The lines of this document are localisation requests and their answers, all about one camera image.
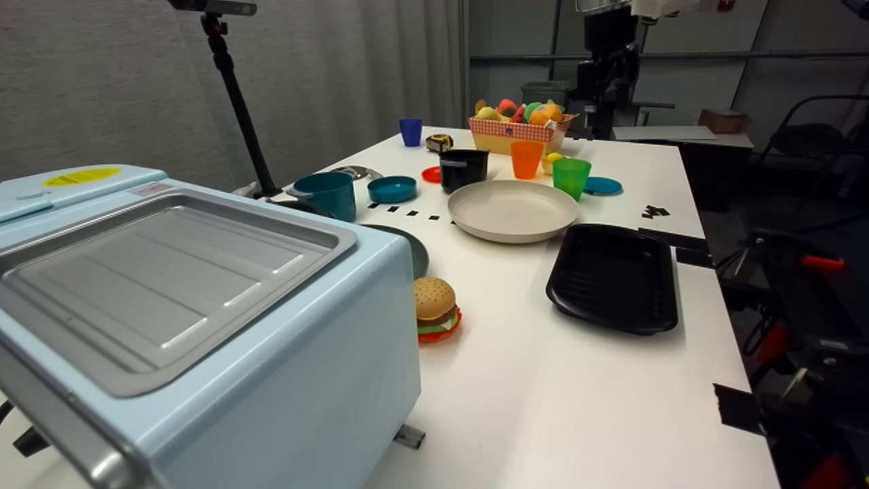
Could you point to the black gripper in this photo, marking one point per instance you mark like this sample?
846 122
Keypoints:
608 34

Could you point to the green plastic cup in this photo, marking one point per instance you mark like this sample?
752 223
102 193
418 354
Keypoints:
570 178

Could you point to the orange plastic cup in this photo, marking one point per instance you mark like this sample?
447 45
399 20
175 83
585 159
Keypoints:
527 159

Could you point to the white round plate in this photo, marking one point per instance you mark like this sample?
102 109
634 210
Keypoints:
512 212

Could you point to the small blue cup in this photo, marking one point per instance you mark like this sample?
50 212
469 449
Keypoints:
412 132

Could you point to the orange toy fruit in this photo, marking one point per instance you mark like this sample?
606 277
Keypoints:
547 111

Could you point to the grey side table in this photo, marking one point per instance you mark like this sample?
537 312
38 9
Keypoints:
687 136

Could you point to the pink toy fruit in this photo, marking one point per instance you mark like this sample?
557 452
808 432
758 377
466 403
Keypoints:
505 107

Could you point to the blue round lid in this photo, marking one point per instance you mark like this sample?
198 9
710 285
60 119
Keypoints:
606 186

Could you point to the brown box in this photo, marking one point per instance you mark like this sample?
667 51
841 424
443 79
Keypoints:
724 119

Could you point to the tan fruit basket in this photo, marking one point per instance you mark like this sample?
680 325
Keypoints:
499 136

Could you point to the yellow toy fruit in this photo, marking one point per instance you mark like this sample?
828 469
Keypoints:
488 111

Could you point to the black mug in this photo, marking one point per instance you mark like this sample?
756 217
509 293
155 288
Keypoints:
462 170

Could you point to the small black yellow object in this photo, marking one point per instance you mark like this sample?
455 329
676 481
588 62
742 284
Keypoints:
440 143

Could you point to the square black tape patch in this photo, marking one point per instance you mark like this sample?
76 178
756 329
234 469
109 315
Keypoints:
736 409
695 254

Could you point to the black rectangular tray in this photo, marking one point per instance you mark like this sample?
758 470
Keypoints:
613 276

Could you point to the red round lid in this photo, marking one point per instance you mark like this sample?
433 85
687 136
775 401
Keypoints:
429 175

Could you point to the black chair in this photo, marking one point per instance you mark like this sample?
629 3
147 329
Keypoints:
816 136

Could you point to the teal bowl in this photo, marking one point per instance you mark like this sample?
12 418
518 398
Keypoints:
391 189

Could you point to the silver metal bowl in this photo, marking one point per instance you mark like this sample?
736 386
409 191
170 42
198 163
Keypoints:
355 172

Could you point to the toy burger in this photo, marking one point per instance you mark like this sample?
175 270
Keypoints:
435 299

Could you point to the teal mug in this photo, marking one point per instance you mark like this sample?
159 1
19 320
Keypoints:
326 193

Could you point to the black tripod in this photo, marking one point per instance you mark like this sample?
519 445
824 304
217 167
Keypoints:
238 98

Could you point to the light blue toaster oven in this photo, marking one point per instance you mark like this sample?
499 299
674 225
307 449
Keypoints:
208 344

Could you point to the black camera on tripod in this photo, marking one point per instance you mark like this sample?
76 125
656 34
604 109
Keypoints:
213 5

